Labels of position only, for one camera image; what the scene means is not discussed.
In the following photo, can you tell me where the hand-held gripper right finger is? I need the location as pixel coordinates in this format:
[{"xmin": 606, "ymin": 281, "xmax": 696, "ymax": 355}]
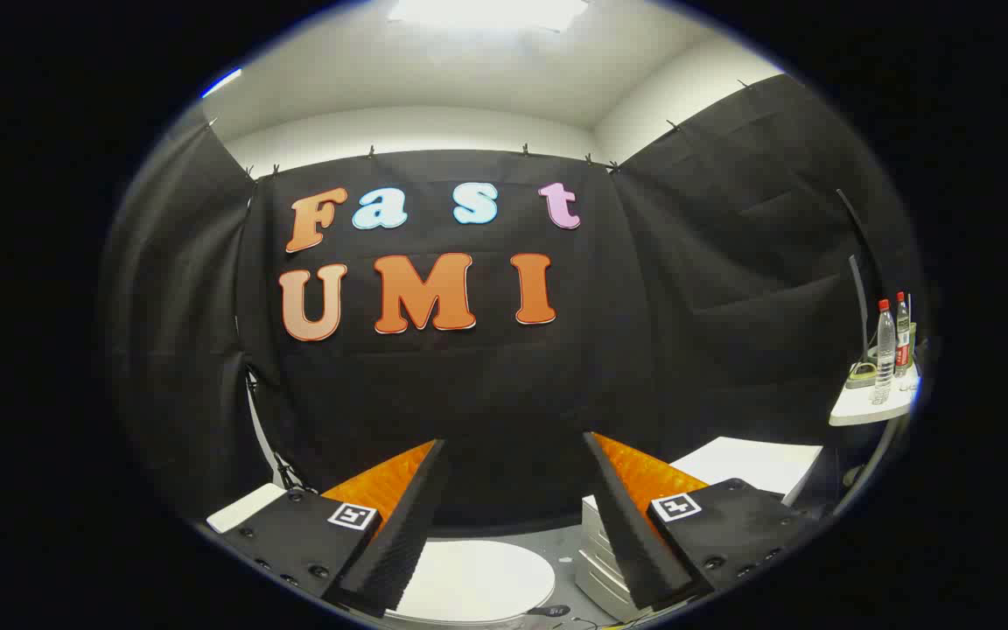
[{"xmin": 583, "ymin": 430, "xmax": 822, "ymax": 612}]

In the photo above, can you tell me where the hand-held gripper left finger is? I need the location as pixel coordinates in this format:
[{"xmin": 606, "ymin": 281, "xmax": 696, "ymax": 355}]
[{"xmin": 198, "ymin": 439, "xmax": 450, "ymax": 615}]

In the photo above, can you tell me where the white toilet tank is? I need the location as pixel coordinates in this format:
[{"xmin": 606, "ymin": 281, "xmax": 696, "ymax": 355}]
[{"xmin": 206, "ymin": 484, "xmax": 288, "ymax": 535}]

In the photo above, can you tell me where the white drawer cabinet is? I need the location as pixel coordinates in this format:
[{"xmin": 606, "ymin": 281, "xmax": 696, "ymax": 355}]
[{"xmin": 574, "ymin": 436, "xmax": 825, "ymax": 620}]

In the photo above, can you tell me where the black backdrop cloth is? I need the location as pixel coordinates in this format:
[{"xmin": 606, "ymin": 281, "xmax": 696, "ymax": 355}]
[{"xmin": 101, "ymin": 74, "xmax": 929, "ymax": 535}]

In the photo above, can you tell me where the white side table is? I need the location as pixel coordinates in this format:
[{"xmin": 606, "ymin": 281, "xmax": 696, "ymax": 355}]
[{"xmin": 828, "ymin": 363, "xmax": 923, "ymax": 504}]

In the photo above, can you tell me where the clear bottle red cap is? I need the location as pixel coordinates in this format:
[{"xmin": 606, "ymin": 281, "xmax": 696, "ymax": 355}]
[{"xmin": 873, "ymin": 299, "xmax": 898, "ymax": 405}]

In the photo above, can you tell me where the thin grey stand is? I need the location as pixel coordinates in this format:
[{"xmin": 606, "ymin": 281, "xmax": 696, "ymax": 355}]
[{"xmin": 848, "ymin": 254, "xmax": 872, "ymax": 355}]

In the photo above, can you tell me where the red label bottle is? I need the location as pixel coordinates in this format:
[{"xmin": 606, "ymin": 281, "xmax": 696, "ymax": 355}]
[{"xmin": 895, "ymin": 291, "xmax": 913, "ymax": 379}]

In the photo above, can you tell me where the ceiling light panel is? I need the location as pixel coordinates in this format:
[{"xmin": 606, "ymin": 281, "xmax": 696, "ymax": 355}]
[{"xmin": 386, "ymin": 0, "xmax": 592, "ymax": 34}]

